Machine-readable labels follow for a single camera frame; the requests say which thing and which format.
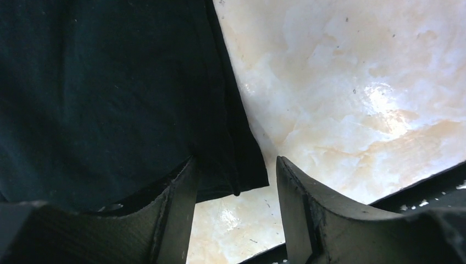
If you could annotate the black metal base rail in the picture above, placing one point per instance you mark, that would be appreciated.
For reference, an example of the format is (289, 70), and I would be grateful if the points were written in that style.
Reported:
(444, 189)

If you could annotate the black boxer underwear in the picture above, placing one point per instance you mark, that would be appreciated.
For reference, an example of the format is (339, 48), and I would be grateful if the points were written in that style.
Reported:
(100, 99)

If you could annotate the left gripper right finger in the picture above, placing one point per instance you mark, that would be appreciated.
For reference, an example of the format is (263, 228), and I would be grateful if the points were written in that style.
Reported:
(323, 226)

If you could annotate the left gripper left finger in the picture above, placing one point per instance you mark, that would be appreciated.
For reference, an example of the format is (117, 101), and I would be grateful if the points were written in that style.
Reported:
(151, 226)

